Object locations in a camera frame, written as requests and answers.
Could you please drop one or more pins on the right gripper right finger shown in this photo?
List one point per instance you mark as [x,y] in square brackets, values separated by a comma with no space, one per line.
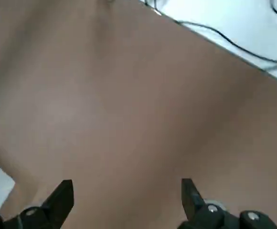
[212,217]

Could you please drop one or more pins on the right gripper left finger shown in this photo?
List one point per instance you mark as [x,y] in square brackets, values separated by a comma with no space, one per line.
[33,217]

